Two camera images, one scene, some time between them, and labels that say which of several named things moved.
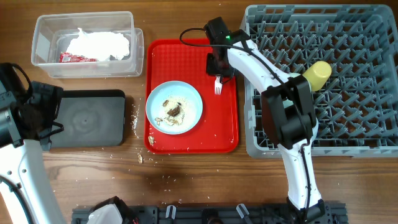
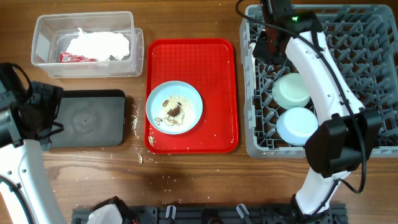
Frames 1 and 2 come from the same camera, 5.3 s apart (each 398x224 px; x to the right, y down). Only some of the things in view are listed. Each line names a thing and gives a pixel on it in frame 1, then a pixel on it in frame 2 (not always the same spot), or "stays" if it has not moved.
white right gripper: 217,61 → 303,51
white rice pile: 173,109 stays
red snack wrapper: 68,57 stays
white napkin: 99,45 stays
